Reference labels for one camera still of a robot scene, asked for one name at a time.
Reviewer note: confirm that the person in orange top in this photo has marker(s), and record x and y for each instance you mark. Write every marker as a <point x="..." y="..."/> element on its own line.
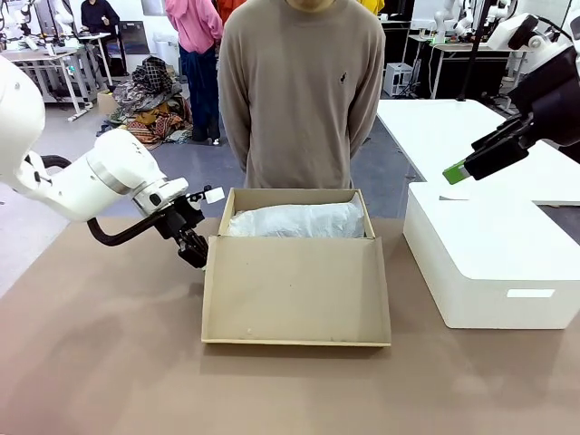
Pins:
<point x="229" y="4"/>

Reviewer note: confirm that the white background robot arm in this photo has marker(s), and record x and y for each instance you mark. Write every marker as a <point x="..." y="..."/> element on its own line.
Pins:
<point x="441" y="20"/>
<point x="63" y="13"/>
<point x="464" y="22"/>

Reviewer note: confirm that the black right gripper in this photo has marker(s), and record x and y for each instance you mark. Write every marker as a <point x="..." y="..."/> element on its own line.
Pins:
<point x="559" y="120"/>

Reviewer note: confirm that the person in beige sweater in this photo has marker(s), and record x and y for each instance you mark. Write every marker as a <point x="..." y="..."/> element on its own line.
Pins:
<point x="299" y="90"/>

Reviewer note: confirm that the dark chair back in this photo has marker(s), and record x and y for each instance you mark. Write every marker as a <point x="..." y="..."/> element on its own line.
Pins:
<point x="133" y="38"/>

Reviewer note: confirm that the white foam box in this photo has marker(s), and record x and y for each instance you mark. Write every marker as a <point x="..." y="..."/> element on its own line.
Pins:
<point x="489" y="254"/>

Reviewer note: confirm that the small white cabinet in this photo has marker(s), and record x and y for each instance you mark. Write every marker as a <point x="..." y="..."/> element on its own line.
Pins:
<point x="399" y="79"/>

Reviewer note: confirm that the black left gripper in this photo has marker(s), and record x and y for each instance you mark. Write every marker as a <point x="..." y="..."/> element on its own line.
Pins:
<point x="181" y="217"/>

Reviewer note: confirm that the white waste bin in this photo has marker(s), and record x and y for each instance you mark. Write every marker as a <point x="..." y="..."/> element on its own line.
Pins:
<point x="167" y="47"/>

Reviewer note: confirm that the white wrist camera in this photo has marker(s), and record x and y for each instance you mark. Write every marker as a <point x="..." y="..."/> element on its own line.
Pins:
<point x="505" y="31"/>
<point x="215" y="195"/>

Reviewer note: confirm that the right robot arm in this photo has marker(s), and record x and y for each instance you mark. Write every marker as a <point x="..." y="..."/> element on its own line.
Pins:
<point x="559" y="68"/>

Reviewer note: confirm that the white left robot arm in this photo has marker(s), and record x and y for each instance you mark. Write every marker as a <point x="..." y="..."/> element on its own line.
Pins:
<point x="113" y="172"/>

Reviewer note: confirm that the person in yellow top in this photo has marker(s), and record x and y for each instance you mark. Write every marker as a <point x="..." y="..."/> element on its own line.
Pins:
<point x="372" y="5"/>

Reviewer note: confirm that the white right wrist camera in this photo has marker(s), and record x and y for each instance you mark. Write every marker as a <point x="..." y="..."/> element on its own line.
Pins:
<point x="505" y="31"/>

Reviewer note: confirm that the grey background desk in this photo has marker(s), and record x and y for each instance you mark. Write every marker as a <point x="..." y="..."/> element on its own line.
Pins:
<point x="45" y="56"/>

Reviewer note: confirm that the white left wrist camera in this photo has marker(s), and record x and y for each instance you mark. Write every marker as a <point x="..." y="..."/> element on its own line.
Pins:
<point x="215" y="195"/>

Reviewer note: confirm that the white table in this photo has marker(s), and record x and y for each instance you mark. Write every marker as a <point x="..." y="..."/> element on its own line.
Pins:
<point x="453" y="131"/>

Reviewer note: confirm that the person in black clothes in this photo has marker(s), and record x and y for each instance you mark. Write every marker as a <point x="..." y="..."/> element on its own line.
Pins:
<point x="99" y="13"/>

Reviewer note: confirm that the black stand pole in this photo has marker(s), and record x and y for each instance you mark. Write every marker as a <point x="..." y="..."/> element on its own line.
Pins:
<point x="473" y="45"/>

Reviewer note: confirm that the pile of patterned clothes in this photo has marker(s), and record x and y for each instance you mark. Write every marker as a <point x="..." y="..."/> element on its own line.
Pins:
<point x="154" y="77"/>

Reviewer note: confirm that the grey wall panel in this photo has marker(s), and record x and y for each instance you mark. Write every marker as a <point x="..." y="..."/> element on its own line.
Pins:
<point x="154" y="6"/>

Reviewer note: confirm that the person in pink hoodie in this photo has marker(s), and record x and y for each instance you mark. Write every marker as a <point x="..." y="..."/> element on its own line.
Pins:
<point x="190" y="22"/>

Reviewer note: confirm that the small cardboard carton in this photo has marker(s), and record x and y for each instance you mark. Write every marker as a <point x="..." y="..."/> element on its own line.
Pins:
<point x="107" y="102"/>

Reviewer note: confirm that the cardboard shoe box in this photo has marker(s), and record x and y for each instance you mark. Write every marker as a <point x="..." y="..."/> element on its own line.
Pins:
<point x="294" y="290"/>

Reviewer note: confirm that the background work table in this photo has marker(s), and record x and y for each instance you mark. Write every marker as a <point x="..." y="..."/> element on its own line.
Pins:
<point x="489" y="47"/>

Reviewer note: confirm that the white tissue paper sheet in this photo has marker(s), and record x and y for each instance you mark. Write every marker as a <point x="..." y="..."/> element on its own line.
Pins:
<point x="294" y="222"/>

